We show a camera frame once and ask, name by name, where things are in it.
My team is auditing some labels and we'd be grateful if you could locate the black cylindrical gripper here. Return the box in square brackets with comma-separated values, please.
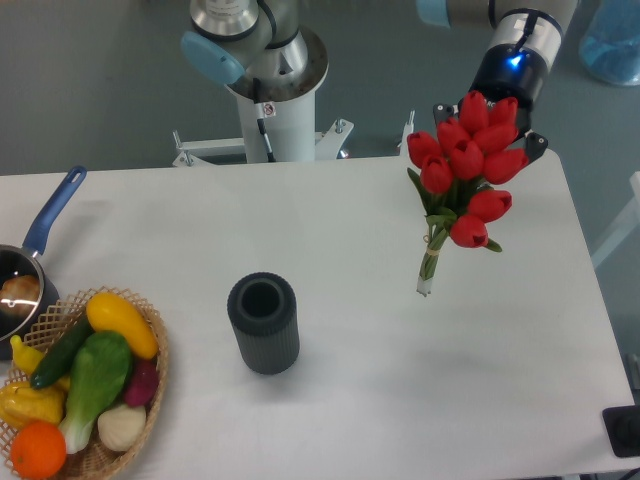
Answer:
[432, 45, 549, 164]

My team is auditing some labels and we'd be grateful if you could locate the red tulip bouquet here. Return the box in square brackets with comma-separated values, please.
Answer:
[407, 90, 529, 296]

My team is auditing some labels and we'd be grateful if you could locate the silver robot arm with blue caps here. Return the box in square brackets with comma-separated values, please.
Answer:
[416, 1, 578, 162]

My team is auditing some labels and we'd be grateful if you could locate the blue translucent bag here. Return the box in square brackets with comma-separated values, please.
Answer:
[579, 1, 639, 87]

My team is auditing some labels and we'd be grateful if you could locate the dark grey ribbed vase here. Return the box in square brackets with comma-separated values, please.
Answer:
[227, 272, 300, 375]

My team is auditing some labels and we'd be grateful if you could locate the black device at table edge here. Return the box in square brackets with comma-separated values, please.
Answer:
[602, 405, 640, 458]

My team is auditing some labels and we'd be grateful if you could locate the purple radish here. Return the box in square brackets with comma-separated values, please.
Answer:
[123, 360, 159, 407]

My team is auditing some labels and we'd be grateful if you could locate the yellow squash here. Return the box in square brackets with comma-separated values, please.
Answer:
[86, 292, 159, 360]

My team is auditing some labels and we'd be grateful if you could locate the green bok choy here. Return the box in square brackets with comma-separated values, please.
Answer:
[59, 331, 133, 455]

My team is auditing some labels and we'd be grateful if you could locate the white garlic bulb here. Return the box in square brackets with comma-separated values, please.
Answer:
[97, 404, 146, 452]

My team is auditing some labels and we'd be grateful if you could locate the green cucumber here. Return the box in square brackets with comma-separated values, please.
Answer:
[30, 316, 94, 390]

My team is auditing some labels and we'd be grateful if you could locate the bread roll in pan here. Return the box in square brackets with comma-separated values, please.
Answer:
[1, 275, 40, 319]

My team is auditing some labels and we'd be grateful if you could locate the yellow banana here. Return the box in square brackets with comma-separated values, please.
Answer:
[10, 335, 45, 382]

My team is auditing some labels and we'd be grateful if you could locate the yellow bell pepper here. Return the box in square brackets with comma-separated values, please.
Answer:
[1, 381, 66, 430]

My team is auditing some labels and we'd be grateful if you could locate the orange fruit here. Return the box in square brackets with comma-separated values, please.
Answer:
[10, 421, 67, 479]

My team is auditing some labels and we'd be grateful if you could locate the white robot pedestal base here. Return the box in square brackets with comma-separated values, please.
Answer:
[178, 1, 353, 163]

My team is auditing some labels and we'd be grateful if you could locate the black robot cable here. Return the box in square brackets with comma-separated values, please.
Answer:
[251, 78, 277, 164]

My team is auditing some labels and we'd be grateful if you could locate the blue handled saucepan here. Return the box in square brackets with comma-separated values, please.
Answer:
[1, 166, 87, 361]

